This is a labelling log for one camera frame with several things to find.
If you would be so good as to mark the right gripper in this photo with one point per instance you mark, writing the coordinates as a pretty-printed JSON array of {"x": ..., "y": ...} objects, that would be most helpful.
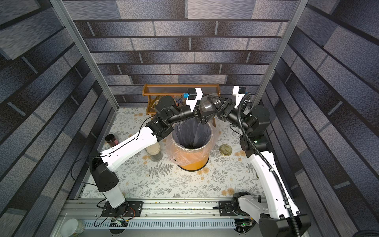
[{"x": 224, "y": 109}]

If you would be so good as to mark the orange trash bin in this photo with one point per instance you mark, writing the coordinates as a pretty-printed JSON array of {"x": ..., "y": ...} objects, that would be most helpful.
[{"x": 194, "y": 163}]

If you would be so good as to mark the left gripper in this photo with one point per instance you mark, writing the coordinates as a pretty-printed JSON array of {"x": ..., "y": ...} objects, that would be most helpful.
[{"x": 200, "y": 117}]

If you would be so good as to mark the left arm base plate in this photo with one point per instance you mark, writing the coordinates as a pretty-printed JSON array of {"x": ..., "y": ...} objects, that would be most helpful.
[{"x": 127, "y": 209}]

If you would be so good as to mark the dark red small jar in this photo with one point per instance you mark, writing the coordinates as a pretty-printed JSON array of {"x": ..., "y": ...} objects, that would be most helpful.
[{"x": 111, "y": 140}]

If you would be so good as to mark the white lidded jar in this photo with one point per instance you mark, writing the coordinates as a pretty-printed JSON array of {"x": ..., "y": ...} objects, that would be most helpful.
[{"x": 72, "y": 228}]

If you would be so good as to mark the floral table mat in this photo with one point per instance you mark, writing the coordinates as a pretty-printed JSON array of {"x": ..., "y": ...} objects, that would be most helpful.
[{"x": 223, "y": 176}]

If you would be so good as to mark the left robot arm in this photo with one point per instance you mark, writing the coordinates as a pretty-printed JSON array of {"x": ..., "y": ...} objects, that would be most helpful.
[{"x": 187, "y": 121}]

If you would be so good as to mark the glass tea jar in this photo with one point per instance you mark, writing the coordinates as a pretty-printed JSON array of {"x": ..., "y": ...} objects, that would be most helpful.
[{"x": 211, "y": 99}]

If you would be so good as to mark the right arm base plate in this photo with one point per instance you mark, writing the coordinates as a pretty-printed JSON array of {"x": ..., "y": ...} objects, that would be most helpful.
[{"x": 226, "y": 209}]

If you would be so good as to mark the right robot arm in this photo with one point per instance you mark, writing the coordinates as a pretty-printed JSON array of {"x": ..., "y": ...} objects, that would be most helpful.
[{"x": 281, "y": 217}]

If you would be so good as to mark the wooden two-tier shelf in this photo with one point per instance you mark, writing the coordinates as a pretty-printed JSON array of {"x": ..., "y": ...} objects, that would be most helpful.
[{"x": 154, "y": 91}]

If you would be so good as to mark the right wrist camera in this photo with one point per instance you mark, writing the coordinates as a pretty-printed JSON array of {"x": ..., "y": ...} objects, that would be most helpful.
[{"x": 239, "y": 93}]

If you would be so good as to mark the clear plastic bin liner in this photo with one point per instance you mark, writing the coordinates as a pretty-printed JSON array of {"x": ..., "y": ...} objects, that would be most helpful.
[{"x": 189, "y": 142}]

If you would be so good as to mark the glass jar beige lid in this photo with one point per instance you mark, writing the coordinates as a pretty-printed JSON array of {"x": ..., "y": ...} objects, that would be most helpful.
[{"x": 154, "y": 152}]

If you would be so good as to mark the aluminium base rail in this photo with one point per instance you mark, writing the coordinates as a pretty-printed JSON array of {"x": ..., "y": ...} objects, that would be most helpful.
[{"x": 160, "y": 217}]

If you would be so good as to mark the green jar lid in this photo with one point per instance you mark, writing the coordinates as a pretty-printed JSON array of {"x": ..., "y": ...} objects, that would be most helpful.
[{"x": 225, "y": 150}]

